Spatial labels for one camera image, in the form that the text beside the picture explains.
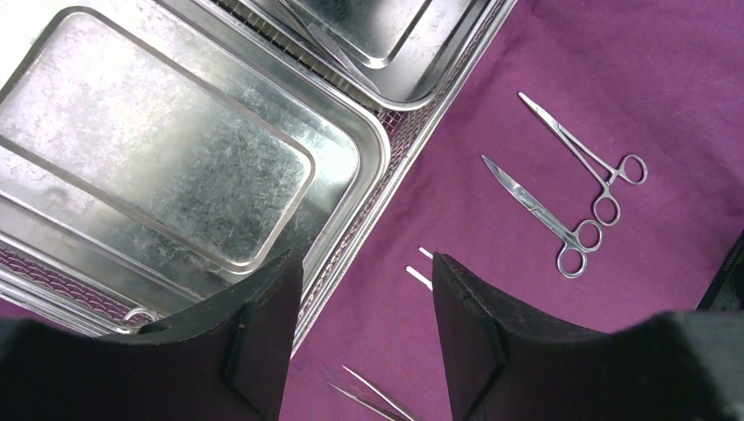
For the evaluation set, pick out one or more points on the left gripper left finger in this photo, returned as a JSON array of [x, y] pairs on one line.
[[225, 358]]

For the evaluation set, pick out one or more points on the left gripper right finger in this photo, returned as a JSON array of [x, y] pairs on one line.
[[507, 360]]

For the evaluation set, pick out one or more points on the steel surgical scissors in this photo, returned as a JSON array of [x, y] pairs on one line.
[[570, 238], [631, 168]]

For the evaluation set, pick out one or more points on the purple cloth wrap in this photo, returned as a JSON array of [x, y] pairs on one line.
[[539, 255]]

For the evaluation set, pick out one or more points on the steel instrument tray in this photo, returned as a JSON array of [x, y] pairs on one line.
[[154, 153]]

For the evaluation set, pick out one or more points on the steel tissue forceps in tray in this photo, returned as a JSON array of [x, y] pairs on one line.
[[323, 40]]

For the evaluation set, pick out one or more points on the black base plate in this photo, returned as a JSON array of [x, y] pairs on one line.
[[726, 289]]

